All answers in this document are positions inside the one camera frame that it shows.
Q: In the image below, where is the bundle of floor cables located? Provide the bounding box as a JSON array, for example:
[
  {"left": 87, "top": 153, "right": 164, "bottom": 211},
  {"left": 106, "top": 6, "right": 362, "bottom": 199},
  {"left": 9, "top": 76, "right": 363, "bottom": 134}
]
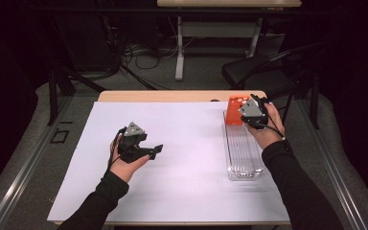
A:
[{"left": 120, "top": 39, "right": 180, "bottom": 71}]

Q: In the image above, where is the black folding chair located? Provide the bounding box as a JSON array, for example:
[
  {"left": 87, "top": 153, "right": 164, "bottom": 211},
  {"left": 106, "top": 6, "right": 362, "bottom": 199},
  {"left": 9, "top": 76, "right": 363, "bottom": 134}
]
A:
[{"left": 221, "top": 41, "right": 326, "bottom": 130}]

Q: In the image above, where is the metal floor rail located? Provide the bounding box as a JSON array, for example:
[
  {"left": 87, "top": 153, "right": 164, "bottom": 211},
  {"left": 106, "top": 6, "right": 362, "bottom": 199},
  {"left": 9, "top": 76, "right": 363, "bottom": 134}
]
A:
[
  {"left": 0, "top": 95, "right": 73, "bottom": 230},
  {"left": 296, "top": 95, "right": 368, "bottom": 230}
]

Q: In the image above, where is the person's right hand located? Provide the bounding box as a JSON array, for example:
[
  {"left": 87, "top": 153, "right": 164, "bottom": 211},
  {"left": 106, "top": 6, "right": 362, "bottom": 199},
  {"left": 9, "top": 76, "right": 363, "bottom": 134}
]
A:
[{"left": 248, "top": 102, "right": 286, "bottom": 150}]

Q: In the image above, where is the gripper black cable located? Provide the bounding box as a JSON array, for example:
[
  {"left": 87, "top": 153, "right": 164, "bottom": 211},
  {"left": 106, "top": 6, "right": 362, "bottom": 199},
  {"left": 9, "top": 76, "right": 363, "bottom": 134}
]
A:
[
  {"left": 107, "top": 127, "right": 125, "bottom": 170},
  {"left": 264, "top": 124, "right": 289, "bottom": 142}
]

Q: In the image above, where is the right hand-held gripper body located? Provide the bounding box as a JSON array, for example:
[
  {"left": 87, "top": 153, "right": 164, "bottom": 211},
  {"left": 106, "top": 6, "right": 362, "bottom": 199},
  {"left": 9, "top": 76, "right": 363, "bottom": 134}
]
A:
[{"left": 238, "top": 93, "right": 270, "bottom": 130}]

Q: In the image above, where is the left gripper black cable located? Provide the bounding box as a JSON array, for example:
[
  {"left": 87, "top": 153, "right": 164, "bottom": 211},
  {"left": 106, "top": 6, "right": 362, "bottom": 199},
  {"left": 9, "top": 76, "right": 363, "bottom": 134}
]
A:
[{"left": 107, "top": 127, "right": 125, "bottom": 170}]

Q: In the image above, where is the black metal frame stand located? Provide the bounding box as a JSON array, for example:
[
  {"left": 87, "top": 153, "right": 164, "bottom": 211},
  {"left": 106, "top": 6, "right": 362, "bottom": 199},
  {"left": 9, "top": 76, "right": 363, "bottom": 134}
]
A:
[{"left": 46, "top": 61, "right": 107, "bottom": 127}]

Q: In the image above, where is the person's left hand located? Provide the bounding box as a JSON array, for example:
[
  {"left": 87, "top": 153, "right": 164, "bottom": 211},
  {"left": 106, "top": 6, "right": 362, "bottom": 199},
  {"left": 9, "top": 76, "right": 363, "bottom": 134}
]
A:
[{"left": 109, "top": 132, "right": 151, "bottom": 184}]

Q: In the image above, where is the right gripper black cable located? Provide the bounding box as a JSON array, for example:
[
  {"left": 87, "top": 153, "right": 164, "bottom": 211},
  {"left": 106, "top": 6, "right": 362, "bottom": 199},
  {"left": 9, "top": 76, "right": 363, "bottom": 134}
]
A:
[{"left": 264, "top": 124, "right": 289, "bottom": 142}]

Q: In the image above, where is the clear plastic box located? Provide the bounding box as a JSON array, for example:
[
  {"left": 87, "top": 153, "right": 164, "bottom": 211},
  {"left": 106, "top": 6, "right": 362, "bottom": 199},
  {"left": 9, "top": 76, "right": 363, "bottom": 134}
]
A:
[{"left": 221, "top": 108, "right": 265, "bottom": 182}]

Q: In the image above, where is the wooden desk with white legs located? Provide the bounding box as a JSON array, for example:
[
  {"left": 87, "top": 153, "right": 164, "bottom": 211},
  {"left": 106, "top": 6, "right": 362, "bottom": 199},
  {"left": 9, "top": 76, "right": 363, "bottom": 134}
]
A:
[{"left": 156, "top": 0, "right": 303, "bottom": 81}]

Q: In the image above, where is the black horizontal bar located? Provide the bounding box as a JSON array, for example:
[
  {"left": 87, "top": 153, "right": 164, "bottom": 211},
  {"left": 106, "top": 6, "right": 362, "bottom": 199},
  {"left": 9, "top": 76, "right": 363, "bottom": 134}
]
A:
[{"left": 28, "top": 8, "right": 334, "bottom": 15}]

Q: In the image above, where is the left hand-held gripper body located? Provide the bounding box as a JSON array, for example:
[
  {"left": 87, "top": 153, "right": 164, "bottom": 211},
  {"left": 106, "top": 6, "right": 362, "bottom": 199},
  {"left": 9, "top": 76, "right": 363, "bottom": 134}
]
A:
[{"left": 117, "top": 121, "right": 151, "bottom": 164}]

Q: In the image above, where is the black square floor plate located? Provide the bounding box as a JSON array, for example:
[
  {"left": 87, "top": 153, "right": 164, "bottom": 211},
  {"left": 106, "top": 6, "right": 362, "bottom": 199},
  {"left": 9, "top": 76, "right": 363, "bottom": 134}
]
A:
[{"left": 50, "top": 127, "right": 71, "bottom": 145}]

